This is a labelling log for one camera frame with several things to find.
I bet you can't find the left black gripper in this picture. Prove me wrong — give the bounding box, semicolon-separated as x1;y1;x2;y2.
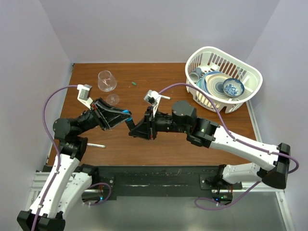
75;98;132;136

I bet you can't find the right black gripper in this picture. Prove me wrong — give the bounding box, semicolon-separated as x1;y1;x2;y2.
129;104;189;139

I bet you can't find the blue marker cap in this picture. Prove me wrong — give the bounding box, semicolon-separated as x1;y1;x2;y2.
122;110;132;122

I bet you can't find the white pen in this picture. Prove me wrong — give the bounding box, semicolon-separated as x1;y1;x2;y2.
161;95;171;100
87;143;106;148

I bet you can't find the black marker pen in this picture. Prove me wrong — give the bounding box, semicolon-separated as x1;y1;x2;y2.
125;119;136;131

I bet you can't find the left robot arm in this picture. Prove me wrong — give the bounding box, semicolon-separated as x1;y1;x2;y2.
17;98;131;231

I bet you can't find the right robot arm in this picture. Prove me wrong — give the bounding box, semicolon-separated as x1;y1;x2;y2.
126;101;291;189

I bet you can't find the clear wine glass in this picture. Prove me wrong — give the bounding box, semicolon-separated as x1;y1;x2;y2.
98;70;119;105

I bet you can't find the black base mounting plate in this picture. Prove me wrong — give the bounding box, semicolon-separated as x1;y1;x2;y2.
81;166;243;202

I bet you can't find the grey mug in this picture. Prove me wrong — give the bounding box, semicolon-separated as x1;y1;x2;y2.
189;67;205;83

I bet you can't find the light blue plate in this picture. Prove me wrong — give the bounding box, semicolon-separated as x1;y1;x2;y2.
196;72;212;93

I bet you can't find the beige blue plate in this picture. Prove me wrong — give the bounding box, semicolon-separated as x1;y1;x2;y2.
207;73;229;100

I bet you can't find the white plastic dish basket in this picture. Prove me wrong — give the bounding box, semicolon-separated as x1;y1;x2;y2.
185;46;263;113

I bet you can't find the blue patterned bowl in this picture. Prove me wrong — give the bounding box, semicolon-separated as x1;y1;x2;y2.
223;78;245;98

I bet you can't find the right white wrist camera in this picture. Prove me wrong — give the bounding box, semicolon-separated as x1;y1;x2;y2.
144;90;161;114

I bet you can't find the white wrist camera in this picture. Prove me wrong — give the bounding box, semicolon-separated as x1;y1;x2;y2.
77;84;93;108
144;90;161;114

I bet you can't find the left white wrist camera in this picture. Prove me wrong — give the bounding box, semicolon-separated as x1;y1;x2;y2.
77;84;93;108

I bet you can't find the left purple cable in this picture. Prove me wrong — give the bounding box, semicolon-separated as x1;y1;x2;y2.
28;85;113;231

